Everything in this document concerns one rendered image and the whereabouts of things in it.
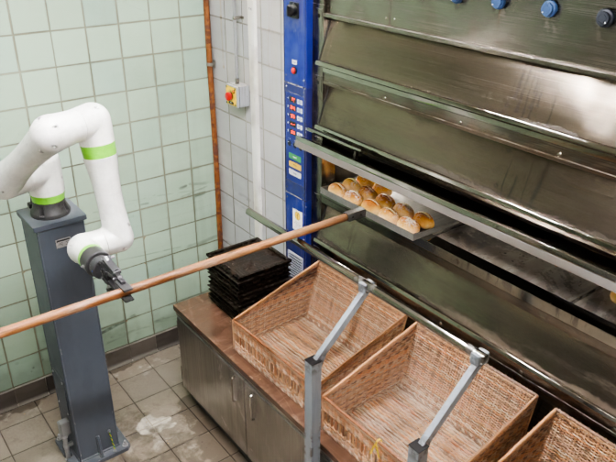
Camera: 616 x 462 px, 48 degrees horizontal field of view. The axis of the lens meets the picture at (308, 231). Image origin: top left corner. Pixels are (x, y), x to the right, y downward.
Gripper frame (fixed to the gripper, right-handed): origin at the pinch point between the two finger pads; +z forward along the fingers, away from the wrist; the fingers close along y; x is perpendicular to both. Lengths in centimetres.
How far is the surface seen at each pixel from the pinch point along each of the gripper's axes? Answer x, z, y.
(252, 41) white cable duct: -102, -80, -52
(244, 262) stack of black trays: -74, -49, 37
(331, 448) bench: -50, 44, 61
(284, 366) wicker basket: -54, 10, 48
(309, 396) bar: -44, 40, 38
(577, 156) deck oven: -104, 83, -48
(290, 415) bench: -49, 21, 62
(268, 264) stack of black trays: -82, -41, 37
